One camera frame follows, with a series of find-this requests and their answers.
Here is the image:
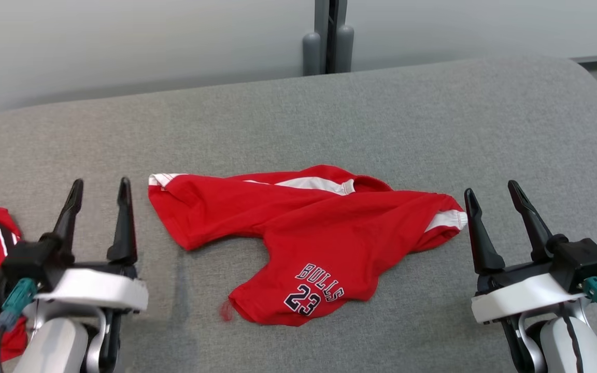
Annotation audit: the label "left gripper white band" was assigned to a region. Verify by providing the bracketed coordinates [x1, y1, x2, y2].
[34, 177, 149, 314]

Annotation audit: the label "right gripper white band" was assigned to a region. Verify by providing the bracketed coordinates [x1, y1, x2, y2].
[464, 180, 590, 325]

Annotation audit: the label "red Bulls shorts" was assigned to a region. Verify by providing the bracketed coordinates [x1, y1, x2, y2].
[148, 165, 468, 327]

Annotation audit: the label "grey fabric sofa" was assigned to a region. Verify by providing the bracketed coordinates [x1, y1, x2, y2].
[0, 54, 597, 373]

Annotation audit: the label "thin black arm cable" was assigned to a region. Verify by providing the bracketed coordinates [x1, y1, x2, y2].
[559, 305, 585, 373]

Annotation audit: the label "grey wall post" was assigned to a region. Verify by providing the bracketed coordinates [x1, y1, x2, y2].
[302, 0, 356, 77]

